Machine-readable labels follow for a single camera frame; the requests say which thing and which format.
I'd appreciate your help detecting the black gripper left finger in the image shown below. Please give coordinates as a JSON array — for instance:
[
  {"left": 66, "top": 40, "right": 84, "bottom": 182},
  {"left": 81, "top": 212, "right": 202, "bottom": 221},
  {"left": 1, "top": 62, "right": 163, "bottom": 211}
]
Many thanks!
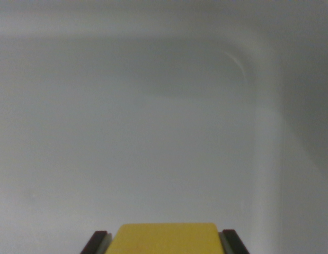
[{"left": 79, "top": 230, "right": 113, "bottom": 254}]

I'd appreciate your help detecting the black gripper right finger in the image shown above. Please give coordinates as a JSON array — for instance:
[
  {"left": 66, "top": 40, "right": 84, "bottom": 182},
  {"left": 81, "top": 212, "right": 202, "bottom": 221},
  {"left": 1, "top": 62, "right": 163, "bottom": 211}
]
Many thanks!
[{"left": 219, "top": 229, "right": 251, "bottom": 254}]

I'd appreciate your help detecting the yellow cube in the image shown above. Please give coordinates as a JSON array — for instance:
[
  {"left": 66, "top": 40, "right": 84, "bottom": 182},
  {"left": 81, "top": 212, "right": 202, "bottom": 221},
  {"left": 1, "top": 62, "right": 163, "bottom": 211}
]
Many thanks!
[{"left": 104, "top": 222, "right": 227, "bottom": 254}]

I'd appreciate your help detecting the grey plastic bin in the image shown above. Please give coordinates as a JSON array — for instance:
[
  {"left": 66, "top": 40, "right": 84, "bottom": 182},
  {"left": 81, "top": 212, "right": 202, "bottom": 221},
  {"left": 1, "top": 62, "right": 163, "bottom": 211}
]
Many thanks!
[{"left": 0, "top": 0, "right": 328, "bottom": 254}]

